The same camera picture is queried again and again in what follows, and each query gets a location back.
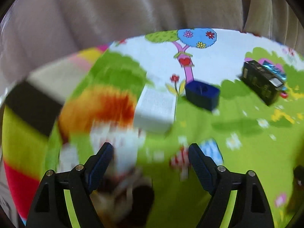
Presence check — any black printed box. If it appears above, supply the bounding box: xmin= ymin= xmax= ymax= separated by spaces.
xmin=241 ymin=60 xmax=284 ymax=106

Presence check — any small white box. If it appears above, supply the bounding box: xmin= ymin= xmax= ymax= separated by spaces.
xmin=133 ymin=85 xmax=177 ymax=134

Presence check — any colourful cartoon bed sheet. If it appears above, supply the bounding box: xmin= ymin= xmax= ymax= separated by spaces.
xmin=2 ymin=28 xmax=303 ymax=227

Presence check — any dark blue square holder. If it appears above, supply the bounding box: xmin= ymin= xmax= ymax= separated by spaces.
xmin=185 ymin=80 xmax=220 ymax=111

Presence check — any beige pink curtain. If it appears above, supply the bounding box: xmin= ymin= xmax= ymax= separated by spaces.
xmin=0 ymin=0 xmax=304 ymax=105

